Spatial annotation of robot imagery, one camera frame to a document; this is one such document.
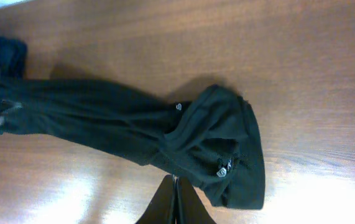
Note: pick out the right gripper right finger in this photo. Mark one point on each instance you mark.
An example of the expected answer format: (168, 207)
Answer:
(189, 209)

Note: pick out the navy folded garment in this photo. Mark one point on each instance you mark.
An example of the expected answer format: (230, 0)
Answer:
(13, 54)

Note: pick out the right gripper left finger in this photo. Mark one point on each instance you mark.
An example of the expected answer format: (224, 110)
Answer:
(160, 210)

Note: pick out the black t-shirt with logo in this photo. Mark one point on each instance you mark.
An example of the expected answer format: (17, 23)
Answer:
(213, 141)

